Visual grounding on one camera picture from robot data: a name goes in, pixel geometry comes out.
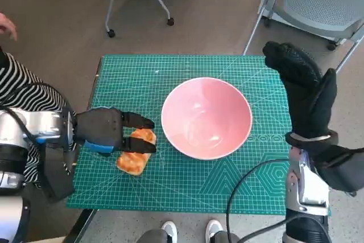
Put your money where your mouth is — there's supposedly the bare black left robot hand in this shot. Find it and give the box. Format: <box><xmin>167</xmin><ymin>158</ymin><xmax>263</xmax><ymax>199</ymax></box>
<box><xmin>74</xmin><ymin>107</ymin><xmax>158</xmax><ymax>158</ymax></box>

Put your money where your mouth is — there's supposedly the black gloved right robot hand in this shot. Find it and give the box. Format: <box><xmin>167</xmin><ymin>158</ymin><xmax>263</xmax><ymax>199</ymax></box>
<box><xmin>262</xmin><ymin>40</ymin><xmax>338</xmax><ymax>141</ymax></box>

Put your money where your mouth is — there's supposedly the long toy bread loaf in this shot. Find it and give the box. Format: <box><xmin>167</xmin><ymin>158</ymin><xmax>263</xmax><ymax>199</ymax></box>
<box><xmin>116</xmin><ymin>128</ymin><xmax>158</xmax><ymax>176</ymax></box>

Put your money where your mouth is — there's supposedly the pink bowl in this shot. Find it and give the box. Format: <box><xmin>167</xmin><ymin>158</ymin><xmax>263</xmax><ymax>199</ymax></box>
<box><xmin>160</xmin><ymin>77</ymin><xmax>253</xmax><ymax>160</ymax></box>

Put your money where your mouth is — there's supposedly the green cutting mat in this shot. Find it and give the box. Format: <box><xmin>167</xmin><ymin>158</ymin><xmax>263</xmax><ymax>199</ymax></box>
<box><xmin>66</xmin><ymin>54</ymin><xmax>291</xmax><ymax>216</ymax></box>

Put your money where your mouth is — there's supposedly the person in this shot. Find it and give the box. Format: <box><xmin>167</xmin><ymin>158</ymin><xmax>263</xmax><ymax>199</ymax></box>
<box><xmin>0</xmin><ymin>12</ymin><xmax>77</xmax><ymax>190</ymax></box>

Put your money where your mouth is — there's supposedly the grey mesh chair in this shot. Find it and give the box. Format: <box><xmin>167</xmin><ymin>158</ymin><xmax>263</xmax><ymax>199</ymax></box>
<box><xmin>243</xmin><ymin>0</ymin><xmax>364</xmax><ymax>75</ymax></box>

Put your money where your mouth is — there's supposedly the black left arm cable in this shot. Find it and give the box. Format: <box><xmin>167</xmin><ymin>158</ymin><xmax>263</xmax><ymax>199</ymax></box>
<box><xmin>0</xmin><ymin>106</ymin><xmax>46</xmax><ymax>145</ymax></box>

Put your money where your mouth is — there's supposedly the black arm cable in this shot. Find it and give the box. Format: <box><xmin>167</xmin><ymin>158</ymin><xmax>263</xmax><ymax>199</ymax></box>
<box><xmin>226</xmin><ymin>159</ymin><xmax>291</xmax><ymax>243</ymax></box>
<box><xmin>0</xmin><ymin>106</ymin><xmax>46</xmax><ymax>145</ymax></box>

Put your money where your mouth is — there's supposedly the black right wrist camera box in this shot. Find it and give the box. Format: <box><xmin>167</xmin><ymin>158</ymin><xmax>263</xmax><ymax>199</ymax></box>
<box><xmin>311</xmin><ymin>145</ymin><xmax>364</xmax><ymax>194</ymax></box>

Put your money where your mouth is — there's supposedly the grey metal frame with casters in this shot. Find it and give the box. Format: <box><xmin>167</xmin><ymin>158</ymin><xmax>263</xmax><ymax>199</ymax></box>
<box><xmin>104</xmin><ymin>0</ymin><xmax>175</xmax><ymax>38</ymax></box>

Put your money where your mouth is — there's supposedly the black arched cable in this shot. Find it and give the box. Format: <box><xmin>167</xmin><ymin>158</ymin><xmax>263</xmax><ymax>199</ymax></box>
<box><xmin>240</xmin><ymin>214</ymin><xmax>332</xmax><ymax>243</ymax></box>

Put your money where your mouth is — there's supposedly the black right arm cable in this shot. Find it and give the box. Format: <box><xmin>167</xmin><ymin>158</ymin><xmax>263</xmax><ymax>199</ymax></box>
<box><xmin>226</xmin><ymin>159</ymin><xmax>291</xmax><ymax>243</ymax></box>

